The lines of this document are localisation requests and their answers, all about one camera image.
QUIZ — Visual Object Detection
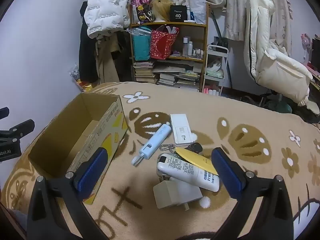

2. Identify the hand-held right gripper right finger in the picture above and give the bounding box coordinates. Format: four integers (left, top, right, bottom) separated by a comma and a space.
211, 147, 293, 240

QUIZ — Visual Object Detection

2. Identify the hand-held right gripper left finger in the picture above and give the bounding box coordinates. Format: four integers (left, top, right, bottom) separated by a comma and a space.
26, 147, 109, 240

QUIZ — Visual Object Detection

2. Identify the small oval skateboard deck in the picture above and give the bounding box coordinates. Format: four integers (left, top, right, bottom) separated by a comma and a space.
174, 147, 218, 176

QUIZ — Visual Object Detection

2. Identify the black keychain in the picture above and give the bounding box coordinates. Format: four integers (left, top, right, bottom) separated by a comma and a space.
160, 142, 203, 155

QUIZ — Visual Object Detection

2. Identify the white remote control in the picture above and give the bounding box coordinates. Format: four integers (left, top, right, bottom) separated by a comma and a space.
157, 153, 220, 192

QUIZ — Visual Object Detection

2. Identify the cardboard box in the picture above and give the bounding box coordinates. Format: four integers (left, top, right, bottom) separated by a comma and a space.
27, 93, 128, 205

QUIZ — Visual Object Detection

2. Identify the white charger adapter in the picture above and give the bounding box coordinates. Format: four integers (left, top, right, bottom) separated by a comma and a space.
153, 177, 203, 212

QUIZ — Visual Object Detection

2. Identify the white rectangular device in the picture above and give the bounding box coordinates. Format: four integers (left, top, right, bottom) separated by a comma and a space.
170, 114, 197, 147

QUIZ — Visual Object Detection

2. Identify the light blue power bank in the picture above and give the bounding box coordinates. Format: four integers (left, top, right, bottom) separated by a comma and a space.
132, 124, 172, 167

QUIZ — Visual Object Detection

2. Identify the plastic snack bag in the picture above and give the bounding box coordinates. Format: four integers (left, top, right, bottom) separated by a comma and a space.
69, 64, 100, 92

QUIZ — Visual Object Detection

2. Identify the black coat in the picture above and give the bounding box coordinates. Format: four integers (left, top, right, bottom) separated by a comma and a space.
79, 1, 100, 84

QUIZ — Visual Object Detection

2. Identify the dark cloth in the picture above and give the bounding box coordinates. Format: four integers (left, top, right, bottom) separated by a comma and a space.
292, 102, 320, 123

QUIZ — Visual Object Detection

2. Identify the pile of books and papers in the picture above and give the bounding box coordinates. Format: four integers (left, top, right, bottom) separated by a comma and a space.
152, 64, 205, 89

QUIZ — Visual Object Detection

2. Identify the beige coat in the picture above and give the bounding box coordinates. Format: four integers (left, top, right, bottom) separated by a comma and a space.
95, 31, 121, 84

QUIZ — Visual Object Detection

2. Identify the white grey bundle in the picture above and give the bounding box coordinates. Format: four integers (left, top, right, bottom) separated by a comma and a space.
207, 59, 223, 71

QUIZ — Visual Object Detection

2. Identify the stack of old books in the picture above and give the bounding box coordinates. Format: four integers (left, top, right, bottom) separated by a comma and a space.
132, 61, 155, 83

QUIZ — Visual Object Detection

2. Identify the black hanging garment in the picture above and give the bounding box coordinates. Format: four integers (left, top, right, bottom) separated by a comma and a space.
117, 31, 133, 82

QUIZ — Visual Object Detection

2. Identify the white trolley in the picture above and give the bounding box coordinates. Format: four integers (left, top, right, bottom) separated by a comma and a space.
202, 44, 230, 97

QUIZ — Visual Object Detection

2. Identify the cluttered desk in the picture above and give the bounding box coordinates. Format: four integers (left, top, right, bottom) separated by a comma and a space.
307, 62, 320, 92

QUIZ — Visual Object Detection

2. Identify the teal bag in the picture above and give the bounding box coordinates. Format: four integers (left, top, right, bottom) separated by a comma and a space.
127, 26, 152, 62

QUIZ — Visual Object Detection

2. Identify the cream padded chair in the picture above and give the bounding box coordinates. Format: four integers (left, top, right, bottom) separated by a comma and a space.
244, 0, 313, 107

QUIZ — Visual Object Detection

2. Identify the red patterned bag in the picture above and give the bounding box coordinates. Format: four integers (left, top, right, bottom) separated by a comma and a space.
150, 27, 179, 60

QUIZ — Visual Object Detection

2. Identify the white puffer jacket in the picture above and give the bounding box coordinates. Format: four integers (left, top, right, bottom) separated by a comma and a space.
84, 0, 130, 39

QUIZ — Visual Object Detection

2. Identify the dark pole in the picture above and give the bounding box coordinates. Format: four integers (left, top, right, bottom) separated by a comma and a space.
211, 11, 222, 39

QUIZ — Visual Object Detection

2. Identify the dark monitor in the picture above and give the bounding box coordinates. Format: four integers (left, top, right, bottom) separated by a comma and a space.
311, 36, 320, 65

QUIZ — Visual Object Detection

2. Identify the wooden shelf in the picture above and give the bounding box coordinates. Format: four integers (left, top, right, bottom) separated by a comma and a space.
129, 2, 210, 93

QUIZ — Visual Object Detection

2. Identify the pink fan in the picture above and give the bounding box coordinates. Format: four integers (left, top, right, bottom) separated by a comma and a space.
301, 33, 313, 67

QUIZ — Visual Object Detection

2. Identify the black box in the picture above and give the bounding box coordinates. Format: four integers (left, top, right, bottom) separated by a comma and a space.
170, 4, 187, 22

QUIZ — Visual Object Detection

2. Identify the pink black printed bag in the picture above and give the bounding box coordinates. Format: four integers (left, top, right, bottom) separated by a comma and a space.
130, 0, 153, 25

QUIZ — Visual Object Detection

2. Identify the clear plastic bag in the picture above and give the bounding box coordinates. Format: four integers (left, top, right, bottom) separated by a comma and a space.
189, 0, 208, 24

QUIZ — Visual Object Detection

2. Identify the blonde wig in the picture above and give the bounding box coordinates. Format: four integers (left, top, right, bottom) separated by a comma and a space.
149, 0, 172, 22

